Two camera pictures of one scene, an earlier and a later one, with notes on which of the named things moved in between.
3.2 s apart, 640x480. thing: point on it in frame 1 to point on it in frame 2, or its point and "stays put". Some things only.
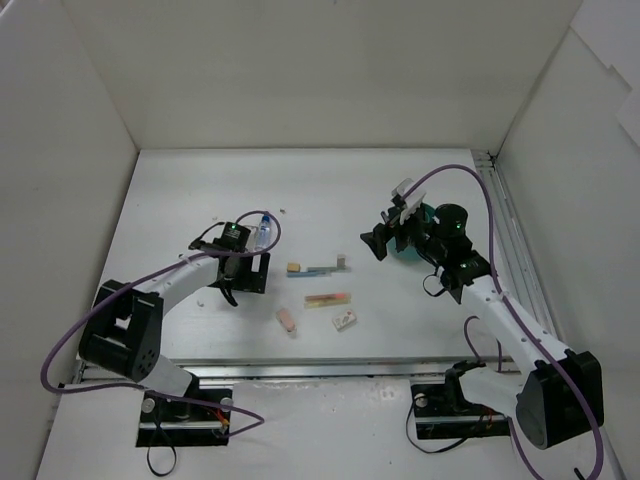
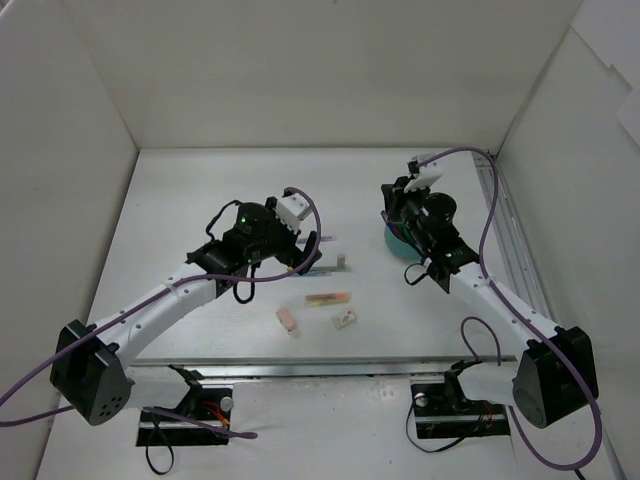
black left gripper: (255, 280) to (298, 248)
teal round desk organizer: (411, 251) stays put
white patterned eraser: (342, 322) stays put
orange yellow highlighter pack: (313, 301) stays put
